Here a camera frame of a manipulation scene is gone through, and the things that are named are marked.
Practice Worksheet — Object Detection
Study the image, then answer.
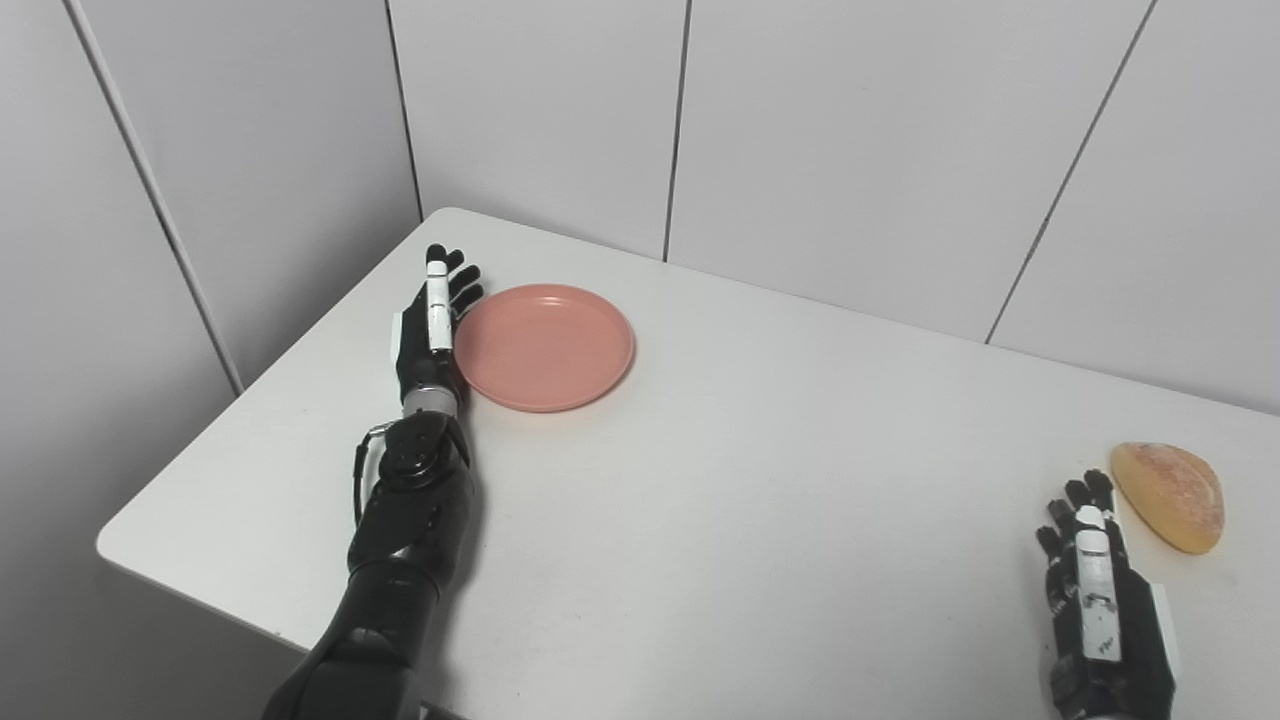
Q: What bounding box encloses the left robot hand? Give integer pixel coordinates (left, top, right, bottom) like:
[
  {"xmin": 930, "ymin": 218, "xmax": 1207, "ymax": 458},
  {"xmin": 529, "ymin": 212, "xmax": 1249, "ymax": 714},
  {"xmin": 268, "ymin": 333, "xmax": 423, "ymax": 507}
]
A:
[{"xmin": 389, "ymin": 244, "xmax": 486, "ymax": 399}]

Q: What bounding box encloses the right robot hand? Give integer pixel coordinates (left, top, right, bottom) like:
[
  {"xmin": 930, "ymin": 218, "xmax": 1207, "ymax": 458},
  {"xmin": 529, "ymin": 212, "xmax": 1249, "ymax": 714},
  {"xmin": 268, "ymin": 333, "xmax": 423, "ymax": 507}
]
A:
[{"xmin": 1035, "ymin": 469, "xmax": 1181, "ymax": 720}]

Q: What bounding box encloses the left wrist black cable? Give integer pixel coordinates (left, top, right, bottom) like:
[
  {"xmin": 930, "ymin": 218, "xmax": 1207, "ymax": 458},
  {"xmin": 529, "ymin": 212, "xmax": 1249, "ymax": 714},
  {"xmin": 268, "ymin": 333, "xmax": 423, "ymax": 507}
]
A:
[{"xmin": 352, "ymin": 423, "xmax": 393, "ymax": 531}]

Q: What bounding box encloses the bread roll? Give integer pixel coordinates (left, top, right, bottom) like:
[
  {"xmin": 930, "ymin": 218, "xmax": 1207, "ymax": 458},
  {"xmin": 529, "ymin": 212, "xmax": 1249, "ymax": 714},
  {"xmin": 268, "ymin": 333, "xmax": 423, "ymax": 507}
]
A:
[{"xmin": 1110, "ymin": 441, "xmax": 1226, "ymax": 556}]

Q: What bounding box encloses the pink plate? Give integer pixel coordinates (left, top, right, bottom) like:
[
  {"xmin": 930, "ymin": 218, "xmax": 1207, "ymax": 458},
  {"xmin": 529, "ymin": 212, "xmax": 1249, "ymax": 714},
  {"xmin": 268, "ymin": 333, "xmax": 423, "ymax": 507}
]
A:
[{"xmin": 454, "ymin": 283, "xmax": 637, "ymax": 414}]

